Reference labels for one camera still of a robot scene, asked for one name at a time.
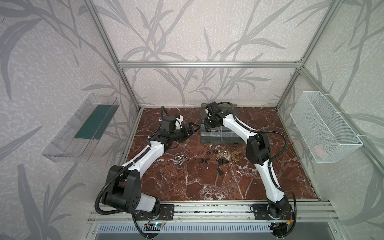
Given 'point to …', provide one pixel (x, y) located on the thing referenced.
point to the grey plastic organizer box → (220, 135)
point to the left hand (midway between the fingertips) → (197, 126)
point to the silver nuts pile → (180, 159)
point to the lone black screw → (220, 171)
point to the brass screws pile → (233, 154)
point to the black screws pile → (220, 161)
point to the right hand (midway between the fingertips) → (206, 120)
